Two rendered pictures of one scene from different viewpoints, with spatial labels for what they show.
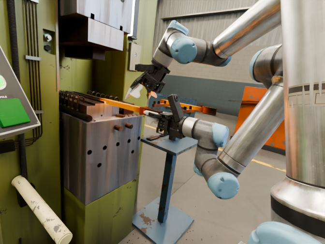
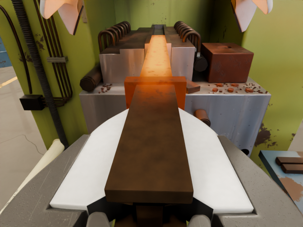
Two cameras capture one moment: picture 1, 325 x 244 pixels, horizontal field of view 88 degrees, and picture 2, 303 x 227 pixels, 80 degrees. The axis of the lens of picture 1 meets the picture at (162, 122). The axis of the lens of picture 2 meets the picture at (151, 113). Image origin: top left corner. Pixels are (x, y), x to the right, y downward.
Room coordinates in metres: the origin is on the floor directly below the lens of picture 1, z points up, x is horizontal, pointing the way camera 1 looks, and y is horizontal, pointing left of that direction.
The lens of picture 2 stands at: (0.68, -0.02, 1.07)
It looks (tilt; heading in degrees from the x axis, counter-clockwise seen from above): 31 degrees down; 58
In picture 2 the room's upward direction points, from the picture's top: 1 degrees counter-clockwise
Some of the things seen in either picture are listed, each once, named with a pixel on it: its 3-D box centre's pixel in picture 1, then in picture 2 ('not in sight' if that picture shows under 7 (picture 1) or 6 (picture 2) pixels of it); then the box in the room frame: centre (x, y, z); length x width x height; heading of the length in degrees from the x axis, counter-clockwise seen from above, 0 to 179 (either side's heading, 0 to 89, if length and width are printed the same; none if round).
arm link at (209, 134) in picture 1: (210, 133); not in sight; (0.57, -0.17, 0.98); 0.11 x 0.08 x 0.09; 56
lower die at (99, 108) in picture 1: (82, 102); (150, 45); (1.00, 0.49, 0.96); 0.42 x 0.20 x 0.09; 56
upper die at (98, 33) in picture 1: (83, 37); not in sight; (1.00, 0.49, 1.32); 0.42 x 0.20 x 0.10; 56
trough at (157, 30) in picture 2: (86, 96); (158, 33); (1.02, 0.48, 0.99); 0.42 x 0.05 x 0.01; 56
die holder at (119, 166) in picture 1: (89, 141); (166, 116); (1.05, 0.47, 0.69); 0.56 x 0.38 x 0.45; 56
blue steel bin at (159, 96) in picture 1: (172, 108); not in sight; (5.06, -0.24, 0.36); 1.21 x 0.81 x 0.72; 63
